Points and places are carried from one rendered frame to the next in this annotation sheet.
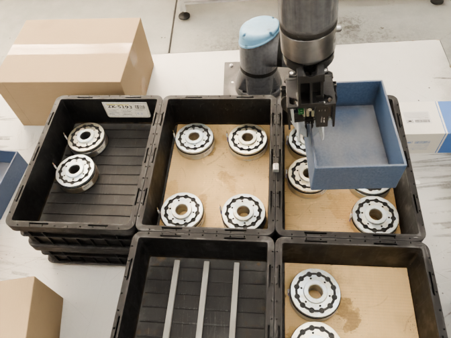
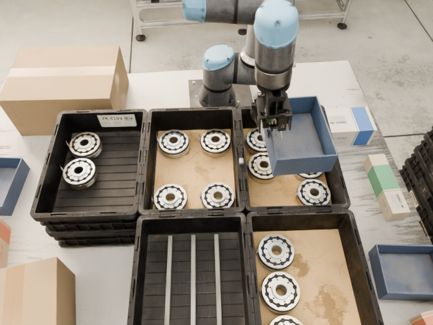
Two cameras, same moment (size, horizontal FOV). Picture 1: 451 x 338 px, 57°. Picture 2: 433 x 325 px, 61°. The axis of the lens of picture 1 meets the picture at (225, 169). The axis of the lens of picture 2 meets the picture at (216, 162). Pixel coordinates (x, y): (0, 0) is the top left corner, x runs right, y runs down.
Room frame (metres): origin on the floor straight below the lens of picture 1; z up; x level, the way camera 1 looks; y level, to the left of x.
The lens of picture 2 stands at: (-0.07, 0.10, 1.84)
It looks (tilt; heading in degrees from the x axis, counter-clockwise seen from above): 55 degrees down; 347
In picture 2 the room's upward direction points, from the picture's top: straight up
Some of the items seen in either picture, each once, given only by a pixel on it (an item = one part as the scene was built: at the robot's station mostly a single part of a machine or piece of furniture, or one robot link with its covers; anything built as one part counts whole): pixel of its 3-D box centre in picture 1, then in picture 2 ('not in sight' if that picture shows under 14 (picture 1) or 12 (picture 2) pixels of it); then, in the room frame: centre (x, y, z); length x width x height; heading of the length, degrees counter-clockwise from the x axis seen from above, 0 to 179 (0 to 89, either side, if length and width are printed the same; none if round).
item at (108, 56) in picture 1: (80, 72); (70, 90); (1.11, 0.43, 0.80); 0.40 x 0.30 x 0.20; 78
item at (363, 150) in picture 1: (347, 133); (295, 134); (0.47, -0.23, 1.11); 0.20 x 0.15 x 0.07; 173
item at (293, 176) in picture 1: (309, 174); (263, 165); (0.54, -0.20, 0.86); 0.10 x 0.10 x 0.01
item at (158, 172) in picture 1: (215, 171); (192, 166); (0.59, 0.03, 0.87); 0.40 x 0.30 x 0.11; 169
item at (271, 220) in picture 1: (212, 159); (192, 157); (0.59, 0.03, 0.92); 0.40 x 0.30 x 0.02; 169
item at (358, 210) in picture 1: (375, 215); (314, 193); (0.41, -0.32, 0.86); 0.10 x 0.10 x 0.01
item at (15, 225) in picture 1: (92, 157); (95, 159); (0.65, 0.32, 0.92); 0.40 x 0.30 x 0.02; 169
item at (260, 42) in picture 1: (261, 43); (220, 66); (0.98, -0.16, 0.91); 0.13 x 0.12 x 0.14; 72
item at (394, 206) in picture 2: not in sight; (384, 186); (0.44, -0.63, 0.73); 0.24 x 0.06 x 0.06; 173
